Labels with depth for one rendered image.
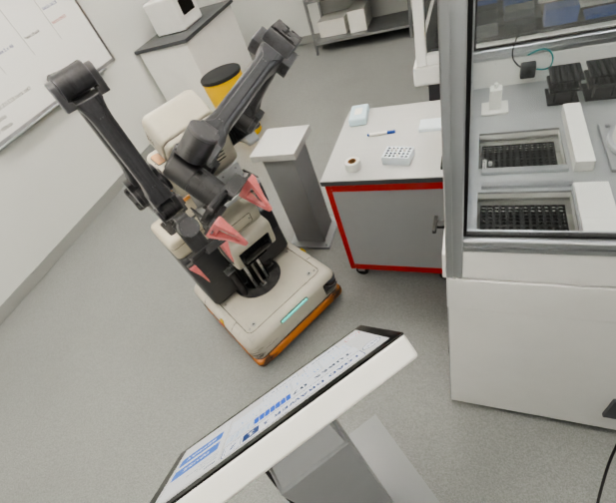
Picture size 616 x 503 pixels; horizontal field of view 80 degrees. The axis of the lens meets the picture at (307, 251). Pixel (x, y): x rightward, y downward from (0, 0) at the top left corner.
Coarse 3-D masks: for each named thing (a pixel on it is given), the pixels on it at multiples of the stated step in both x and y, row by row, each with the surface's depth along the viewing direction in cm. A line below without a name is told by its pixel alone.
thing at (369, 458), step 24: (360, 432) 164; (384, 432) 162; (336, 456) 71; (360, 456) 86; (384, 456) 155; (312, 480) 72; (336, 480) 79; (360, 480) 88; (384, 480) 149; (408, 480) 147
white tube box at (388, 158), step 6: (402, 150) 164; (408, 150) 163; (384, 156) 166; (390, 156) 164; (402, 156) 162; (408, 156) 160; (384, 162) 166; (390, 162) 165; (396, 162) 163; (402, 162) 162; (408, 162) 160
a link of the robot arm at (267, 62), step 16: (256, 48) 89; (272, 48) 88; (256, 64) 85; (272, 64) 87; (288, 64) 90; (240, 80) 83; (256, 80) 84; (240, 96) 81; (224, 112) 79; (240, 112) 81; (224, 128) 78; (224, 144) 79; (208, 160) 75
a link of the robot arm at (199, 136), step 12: (192, 120) 65; (192, 132) 63; (204, 132) 65; (216, 132) 68; (180, 144) 66; (192, 144) 64; (204, 144) 64; (216, 144) 67; (192, 156) 66; (204, 156) 66; (204, 168) 74; (216, 168) 75
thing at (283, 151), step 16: (288, 128) 216; (304, 128) 211; (272, 144) 209; (288, 144) 204; (304, 144) 207; (256, 160) 207; (272, 160) 204; (288, 160) 200; (304, 160) 217; (272, 176) 219; (288, 176) 215; (304, 176) 218; (288, 192) 225; (304, 192) 221; (320, 192) 243; (288, 208) 237; (304, 208) 232; (320, 208) 244; (304, 224) 244; (320, 224) 245; (336, 224) 260; (304, 240) 257; (320, 240) 252
